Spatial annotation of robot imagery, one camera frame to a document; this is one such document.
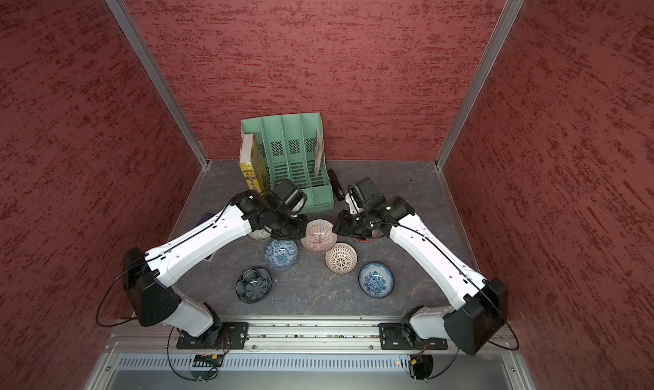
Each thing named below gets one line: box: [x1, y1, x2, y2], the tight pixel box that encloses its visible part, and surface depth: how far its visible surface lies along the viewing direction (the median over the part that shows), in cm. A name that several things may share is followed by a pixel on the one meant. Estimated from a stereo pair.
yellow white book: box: [240, 132, 269, 195], surface depth 89 cm
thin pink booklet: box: [314, 127, 325, 177], surface depth 107 cm
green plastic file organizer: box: [240, 112, 334, 214], surface depth 109 cm
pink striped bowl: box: [300, 218, 339, 255], surface depth 79 cm
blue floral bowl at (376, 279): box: [357, 261, 396, 299], surface depth 85 cm
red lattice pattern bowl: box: [323, 241, 359, 276], surface depth 89 cm
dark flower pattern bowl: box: [235, 267, 274, 304], surface depth 83 cm
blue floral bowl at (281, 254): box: [263, 239, 299, 270], surface depth 91 cm
